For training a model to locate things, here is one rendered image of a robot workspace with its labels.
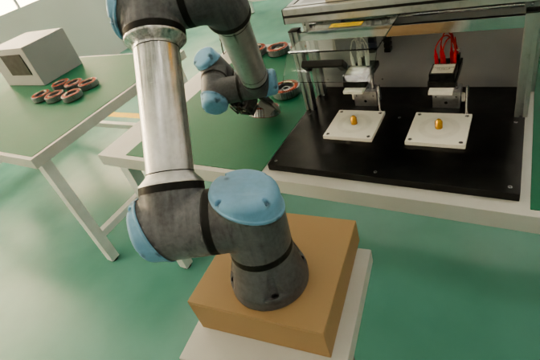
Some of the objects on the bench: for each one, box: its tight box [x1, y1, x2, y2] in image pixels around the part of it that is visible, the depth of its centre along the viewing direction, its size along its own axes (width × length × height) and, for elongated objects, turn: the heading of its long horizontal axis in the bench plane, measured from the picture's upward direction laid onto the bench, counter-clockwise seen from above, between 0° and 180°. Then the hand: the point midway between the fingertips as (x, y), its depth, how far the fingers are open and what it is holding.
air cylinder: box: [432, 84, 463, 108], centre depth 116 cm, size 5×8×6 cm
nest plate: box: [405, 113, 473, 149], centre depth 108 cm, size 15×15×1 cm
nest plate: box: [323, 110, 386, 142], centre depth 121 cm, size 15×15×1 cm
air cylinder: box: [354, 84, 382, 106], centre depth 129 cm, size 5×8×6 cm
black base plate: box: [268, 87, 525, 202], centre depth 116 cm, size 47×64×2 cm
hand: (265, 108), depth 141 cm, fingers closed on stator, 13 cm apart
